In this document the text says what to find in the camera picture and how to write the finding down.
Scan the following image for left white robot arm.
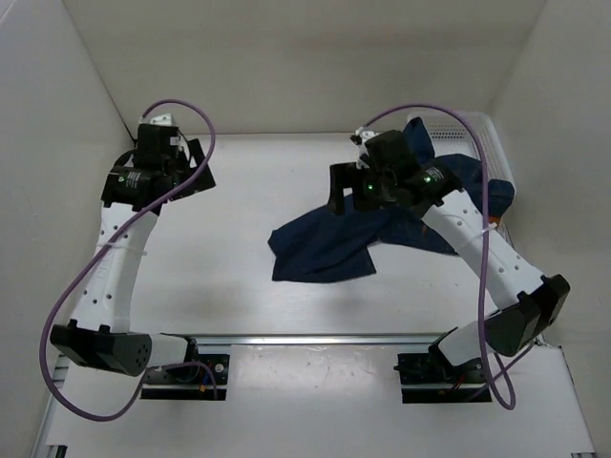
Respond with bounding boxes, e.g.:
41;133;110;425
50;114;204;382

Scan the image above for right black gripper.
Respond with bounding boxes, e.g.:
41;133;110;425
327;160;397;215

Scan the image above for dark blue denim trousers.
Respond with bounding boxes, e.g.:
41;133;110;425
268;117;515;283

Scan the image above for aluminium left frame rail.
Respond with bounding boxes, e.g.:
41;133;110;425
30;355;70;458

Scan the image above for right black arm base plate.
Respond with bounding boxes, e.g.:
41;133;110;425
393;353;492;405

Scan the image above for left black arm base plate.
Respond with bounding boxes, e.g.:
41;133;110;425
140;340;230;401

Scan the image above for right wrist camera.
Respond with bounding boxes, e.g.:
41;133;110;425
350;126;377;147

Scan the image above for white plastic mesh basket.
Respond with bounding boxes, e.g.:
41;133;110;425
406;112;517;192

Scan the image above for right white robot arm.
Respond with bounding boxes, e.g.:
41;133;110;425
328;127;570;382

